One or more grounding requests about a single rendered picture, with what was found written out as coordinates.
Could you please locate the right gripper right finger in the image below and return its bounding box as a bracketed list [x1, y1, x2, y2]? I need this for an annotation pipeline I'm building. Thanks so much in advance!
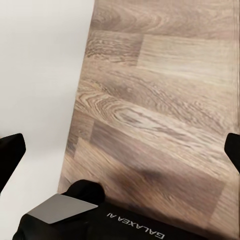
[224, 133, 240, 173]

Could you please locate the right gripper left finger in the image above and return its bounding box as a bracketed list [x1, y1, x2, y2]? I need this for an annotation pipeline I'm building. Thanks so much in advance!
[0, 133, 26, 193]

